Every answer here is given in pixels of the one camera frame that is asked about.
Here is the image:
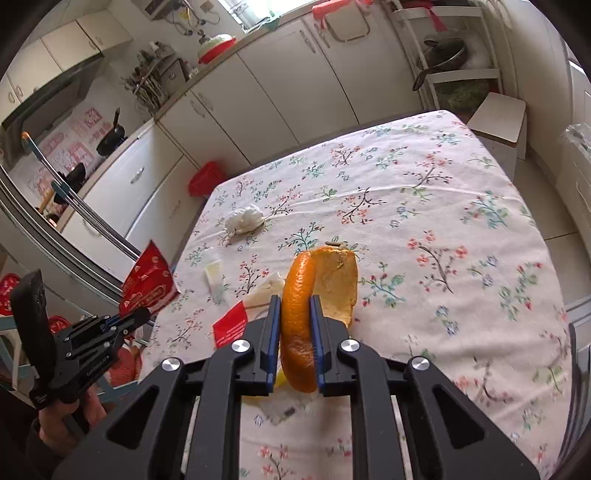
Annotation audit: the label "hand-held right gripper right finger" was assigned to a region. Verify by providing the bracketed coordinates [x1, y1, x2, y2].
[309, 294, 541, 480]

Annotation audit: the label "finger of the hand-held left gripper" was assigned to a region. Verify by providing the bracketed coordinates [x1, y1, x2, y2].
[111, 322, 149, 345]
[105, 307, 154, 331]

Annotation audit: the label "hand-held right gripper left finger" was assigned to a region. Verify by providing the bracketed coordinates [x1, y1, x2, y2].
[51, 295, 282, 480]

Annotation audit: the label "curled orange peel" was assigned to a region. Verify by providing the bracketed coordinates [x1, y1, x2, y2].
[281, 246, 360, 394]

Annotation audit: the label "red snack packet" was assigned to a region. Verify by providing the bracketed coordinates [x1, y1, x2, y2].
[121, 240, 181, 319]

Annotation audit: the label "person's left hand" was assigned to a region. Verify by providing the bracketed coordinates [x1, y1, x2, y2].
[38, 387, 109, 446]

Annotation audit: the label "red paper piece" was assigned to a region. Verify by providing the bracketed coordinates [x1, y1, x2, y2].
[213, 302, 251, 349]

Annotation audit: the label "white paper piece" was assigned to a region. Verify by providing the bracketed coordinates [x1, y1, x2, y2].
[242, 271, 287, 319]

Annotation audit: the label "small white wrapper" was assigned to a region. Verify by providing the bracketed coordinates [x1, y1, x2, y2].
[204, 260, 228, 304]

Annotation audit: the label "white crumpled tissue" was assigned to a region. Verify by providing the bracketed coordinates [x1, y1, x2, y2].
[225, 206, 266, 236]

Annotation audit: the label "black pot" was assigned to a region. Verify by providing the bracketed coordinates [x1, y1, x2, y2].
[53, 161, 88, 204]

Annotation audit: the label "red waste bin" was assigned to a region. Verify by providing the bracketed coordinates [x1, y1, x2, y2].
[188, 161, 223, 198]

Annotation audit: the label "floral tablecloth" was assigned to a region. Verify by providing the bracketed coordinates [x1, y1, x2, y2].
[139, 109, 575, 480]

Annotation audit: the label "black wok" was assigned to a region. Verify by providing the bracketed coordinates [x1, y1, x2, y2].
[96, 108, 129, 156]

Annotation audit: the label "dark range hood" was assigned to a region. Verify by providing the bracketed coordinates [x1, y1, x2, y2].
[0, 55, 105, 132]

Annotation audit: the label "dish rack with utensils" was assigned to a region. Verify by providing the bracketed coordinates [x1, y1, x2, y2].
[122, 41, 186, 110]

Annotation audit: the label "white kitchen base cabinets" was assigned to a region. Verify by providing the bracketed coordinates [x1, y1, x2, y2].
[60, 9, 416, 259]

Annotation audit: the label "red and green bowl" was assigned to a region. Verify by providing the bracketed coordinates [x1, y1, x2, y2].
[198, 34, 237, 64]

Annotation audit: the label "green vegetables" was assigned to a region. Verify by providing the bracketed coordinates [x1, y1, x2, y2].
[436, 80, 490, 110]

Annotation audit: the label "white stool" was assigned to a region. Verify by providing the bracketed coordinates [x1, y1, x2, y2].
[466, 92, 528, 160]

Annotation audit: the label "white drawer unit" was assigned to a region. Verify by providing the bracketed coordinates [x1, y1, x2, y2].
[554, 60, 591, 232]

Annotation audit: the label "black pan with lid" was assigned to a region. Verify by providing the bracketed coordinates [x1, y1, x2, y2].
[412, 37, 467, 90]

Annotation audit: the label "white shelf rack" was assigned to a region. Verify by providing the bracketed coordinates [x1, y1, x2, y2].
[388, 0, 506, 112]

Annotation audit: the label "white plastic bag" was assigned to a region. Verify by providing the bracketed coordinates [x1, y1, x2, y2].
[464, 39, 491, 71]

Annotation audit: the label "clear plastic bag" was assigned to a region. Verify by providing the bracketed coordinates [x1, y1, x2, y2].
[561, 124, 591, 158]

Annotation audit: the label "metal sliding door frame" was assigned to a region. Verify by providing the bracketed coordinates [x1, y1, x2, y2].
[0, 175, 153, 315]

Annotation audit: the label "red patterned wall stickers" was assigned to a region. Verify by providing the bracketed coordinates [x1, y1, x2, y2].
[23, 104, 121, 185]

